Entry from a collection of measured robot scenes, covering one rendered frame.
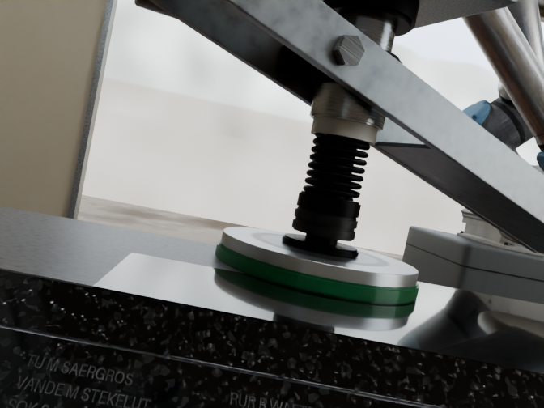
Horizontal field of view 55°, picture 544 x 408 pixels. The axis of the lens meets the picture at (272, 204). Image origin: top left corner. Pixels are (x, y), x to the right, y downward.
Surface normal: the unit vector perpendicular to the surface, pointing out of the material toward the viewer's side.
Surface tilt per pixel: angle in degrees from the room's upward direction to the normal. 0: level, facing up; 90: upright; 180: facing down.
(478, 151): 90
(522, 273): 90
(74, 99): 90
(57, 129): 90
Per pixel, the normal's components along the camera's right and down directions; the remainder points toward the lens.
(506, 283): 0.12, 0.08
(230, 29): 0.44, 0.14
